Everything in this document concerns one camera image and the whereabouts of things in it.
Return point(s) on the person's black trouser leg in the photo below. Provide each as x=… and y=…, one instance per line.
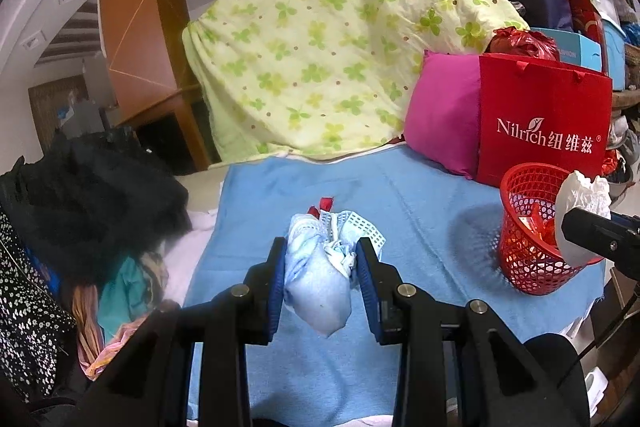
x=565, y=382

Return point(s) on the teal garment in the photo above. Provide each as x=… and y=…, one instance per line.
x=125, y=297

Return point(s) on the orange striped cloth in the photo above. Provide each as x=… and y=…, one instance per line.
x=87, y=327

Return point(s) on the black clothing pile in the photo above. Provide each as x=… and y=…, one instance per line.
x=100, y=207

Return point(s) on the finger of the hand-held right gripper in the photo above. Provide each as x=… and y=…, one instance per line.
x=595, y=234

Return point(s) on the round bamboo tray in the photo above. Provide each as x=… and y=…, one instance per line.
x=627, y=98

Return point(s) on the blue plastic storage box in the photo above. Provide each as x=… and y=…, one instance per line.
x=615, y=52

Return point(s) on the red plastic bag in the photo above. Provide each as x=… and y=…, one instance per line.
x=545, y=229
x=326, y=203
x=525, y=44

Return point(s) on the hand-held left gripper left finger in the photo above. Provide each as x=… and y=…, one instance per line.
x=277, y=287

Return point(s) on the red mesh plastic basket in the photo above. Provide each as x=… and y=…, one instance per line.
x=520, y=277

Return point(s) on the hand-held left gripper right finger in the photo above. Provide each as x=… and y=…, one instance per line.
x=367, y=292

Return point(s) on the black white-dotted dress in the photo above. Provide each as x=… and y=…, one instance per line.
x=25, y=307

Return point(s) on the white foam mesh net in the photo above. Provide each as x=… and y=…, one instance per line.
x=357, y=224

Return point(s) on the orange wooden cabinet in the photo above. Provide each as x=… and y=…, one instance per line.
x=140, y=7

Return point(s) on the green clover print quilt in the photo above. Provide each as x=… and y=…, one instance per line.
x=325, y=57

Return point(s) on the grey box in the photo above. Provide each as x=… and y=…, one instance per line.
x=85, y=119

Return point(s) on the red gift box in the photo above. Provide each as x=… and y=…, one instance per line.
x=587, y=27

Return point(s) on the red paper shopping bag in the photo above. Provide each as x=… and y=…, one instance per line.
x=540, y=97

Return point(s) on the light blue cardboard box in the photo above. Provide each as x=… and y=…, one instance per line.
x=575, y=49

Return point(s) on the light blue bag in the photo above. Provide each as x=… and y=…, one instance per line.
x=320, y=292

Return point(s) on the blue plastic bag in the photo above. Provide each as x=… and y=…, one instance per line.
x=632, y=34

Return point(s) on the white tissue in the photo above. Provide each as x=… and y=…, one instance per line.
x=582, y=202

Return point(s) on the pink pillow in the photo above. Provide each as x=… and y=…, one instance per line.
x=440, y=122

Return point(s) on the blue towel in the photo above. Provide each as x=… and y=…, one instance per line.
x=425, y=217

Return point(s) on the brown wooden door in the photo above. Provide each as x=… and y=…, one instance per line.
x=47, y=102

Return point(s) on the woven basket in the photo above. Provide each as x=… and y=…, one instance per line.
x=632, y=54

